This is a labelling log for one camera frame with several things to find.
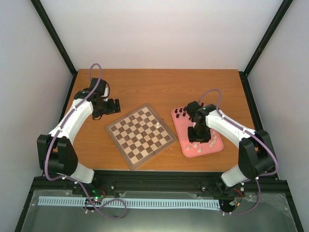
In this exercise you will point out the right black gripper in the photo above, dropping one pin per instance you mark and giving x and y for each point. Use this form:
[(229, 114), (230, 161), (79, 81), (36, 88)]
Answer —
[(192, 138)]

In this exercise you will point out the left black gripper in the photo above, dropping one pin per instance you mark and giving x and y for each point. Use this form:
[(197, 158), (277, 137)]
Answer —
[(112, 110)]

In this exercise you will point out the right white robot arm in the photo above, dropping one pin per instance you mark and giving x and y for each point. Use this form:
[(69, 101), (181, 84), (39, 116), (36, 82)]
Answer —
[(256, 157)]

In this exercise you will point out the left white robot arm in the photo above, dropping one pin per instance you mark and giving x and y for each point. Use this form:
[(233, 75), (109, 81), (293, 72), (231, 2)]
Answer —
[(55, 150)]

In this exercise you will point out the wooden folding chess board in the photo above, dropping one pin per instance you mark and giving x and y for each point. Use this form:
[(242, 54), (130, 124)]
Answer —
[(137, 138)]

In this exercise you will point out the pink rubber tray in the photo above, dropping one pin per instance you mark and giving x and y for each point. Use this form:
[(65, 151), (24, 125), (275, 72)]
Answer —
[(181, 125)]

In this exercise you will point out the black aluminium frame rail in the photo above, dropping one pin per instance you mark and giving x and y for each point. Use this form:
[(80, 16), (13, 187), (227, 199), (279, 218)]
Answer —
[(200, 183)]

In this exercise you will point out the light blue cable duct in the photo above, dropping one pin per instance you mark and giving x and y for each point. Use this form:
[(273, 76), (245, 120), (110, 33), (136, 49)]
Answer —
[(131, 203)]

